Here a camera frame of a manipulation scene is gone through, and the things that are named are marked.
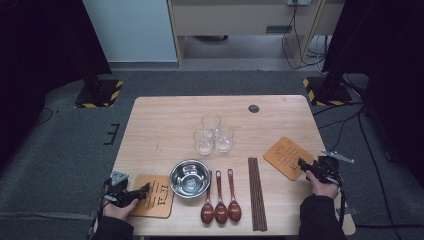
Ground white panel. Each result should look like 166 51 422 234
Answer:
82 0 179 64

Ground brown wooden spoon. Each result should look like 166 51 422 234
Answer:
200 169 216 225
214 170 229 225
227 168 243 223

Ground row of dark chopsticks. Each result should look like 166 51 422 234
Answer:
247 156 269 232

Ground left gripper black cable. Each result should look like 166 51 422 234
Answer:
88 179 113 236

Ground person's left hand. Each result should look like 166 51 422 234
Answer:
101 199 140 222

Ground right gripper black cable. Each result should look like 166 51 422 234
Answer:
334 179 348 231

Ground black floor cable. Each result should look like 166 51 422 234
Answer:
353 223 424 230
312 101 366 117
318 111 364 130
358 108 406 240
33 107 54 127

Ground clear drinking glass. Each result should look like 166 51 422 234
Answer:
214 125 235 154
193 128 215 157
200 114 222 133

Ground white cable bundle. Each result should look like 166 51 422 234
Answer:
306 34 331 73

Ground black hanging cable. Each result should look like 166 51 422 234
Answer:
281 3 326 70

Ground light wooden cabinet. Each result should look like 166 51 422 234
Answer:
166 0 346 69

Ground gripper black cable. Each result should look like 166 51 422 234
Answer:
334 179 348 231
88 179 113 236

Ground grey cabinet handle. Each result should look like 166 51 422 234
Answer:
265 24 294 34

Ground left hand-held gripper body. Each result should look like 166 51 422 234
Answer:
103 170 133 208

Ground black stand with striped base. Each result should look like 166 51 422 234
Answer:
302 71 354 107
74 66 124 109

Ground dark curtain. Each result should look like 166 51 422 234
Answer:
0 0 113 171
321 0 424 188

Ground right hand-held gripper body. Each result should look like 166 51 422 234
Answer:
310 149 355 185

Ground person's right hand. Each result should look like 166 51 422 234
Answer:
304 170 341 201

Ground stainless steel bowl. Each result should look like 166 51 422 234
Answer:
169 159 213 200

